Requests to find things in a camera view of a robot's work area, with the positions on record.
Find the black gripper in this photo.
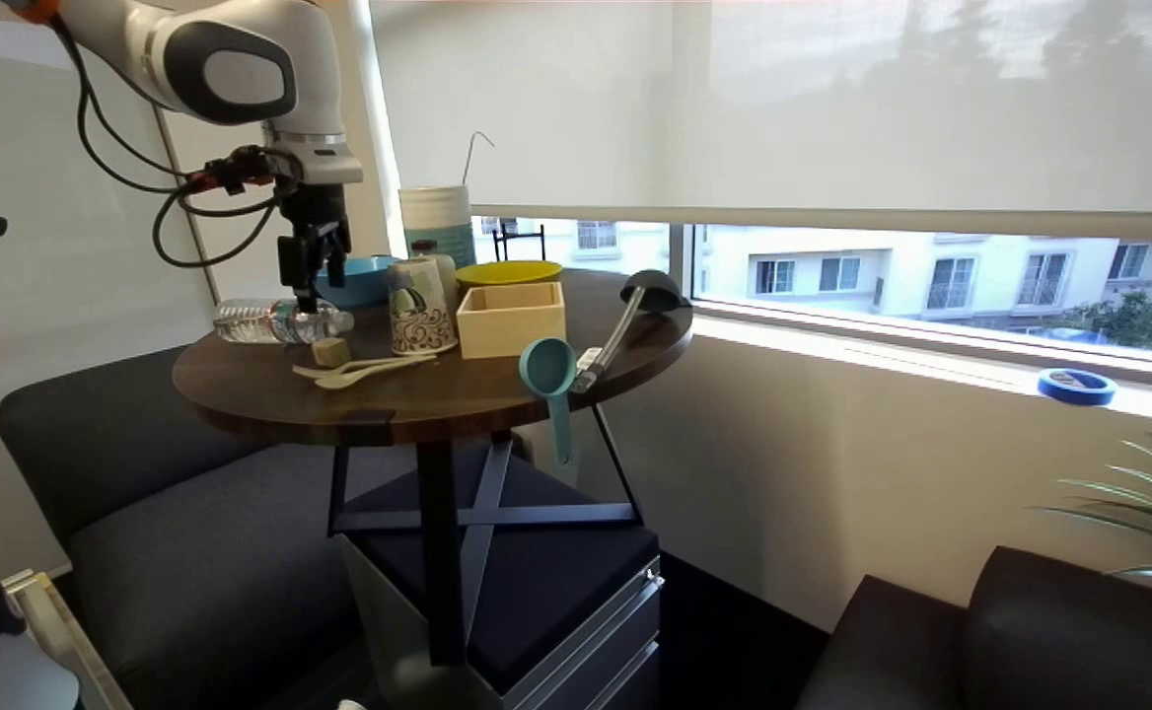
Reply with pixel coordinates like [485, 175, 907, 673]
[272, 179, 356, 321]

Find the clear plastic water bottle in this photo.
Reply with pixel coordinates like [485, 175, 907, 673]
[210, 299, 359, 352]

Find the blue plastic bowl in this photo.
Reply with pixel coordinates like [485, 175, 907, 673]
[314, 252, 404, 311]

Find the wooden spoon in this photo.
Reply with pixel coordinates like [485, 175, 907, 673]
[289, 360, 404, 394]

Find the patterned white mug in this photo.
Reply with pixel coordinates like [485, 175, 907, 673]
[381, 248, 461, 360]

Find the white and teal striped container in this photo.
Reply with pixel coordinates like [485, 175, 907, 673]
[400, 184, 481, 273]

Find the yellow bowl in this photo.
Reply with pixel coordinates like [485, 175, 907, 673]
[451, 257, 569, 290]

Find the pale wooden box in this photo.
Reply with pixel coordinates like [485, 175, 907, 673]
[454, 280, 569, 361]

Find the teal plastic scoop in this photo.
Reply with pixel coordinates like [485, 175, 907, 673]
[515, 334, 584, 469]

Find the black table base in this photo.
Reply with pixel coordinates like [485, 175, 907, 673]
[322, 427, 648, 665]

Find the gray fabric sofa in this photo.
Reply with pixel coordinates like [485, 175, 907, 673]
[0, 343, 381, 710]

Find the dark cabinet with silver sides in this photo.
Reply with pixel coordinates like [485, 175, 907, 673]
[335, 439, 672, 710]

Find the white roller blind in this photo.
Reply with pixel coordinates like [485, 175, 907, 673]
[369, 0, 1152, 248]

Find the white building outside window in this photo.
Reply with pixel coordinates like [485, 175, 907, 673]
[473, 214, 1152, 360]

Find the black leather armchair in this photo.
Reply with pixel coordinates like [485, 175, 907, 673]
[793, 545, 1152, 710]

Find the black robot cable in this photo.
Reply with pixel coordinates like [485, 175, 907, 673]
[55, 22, 304, 273]

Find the black scoop with handle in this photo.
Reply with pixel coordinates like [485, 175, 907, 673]
[569, 268, 698, 398]

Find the white metal frame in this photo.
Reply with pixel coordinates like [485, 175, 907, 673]
[0, 564, 133, 710]

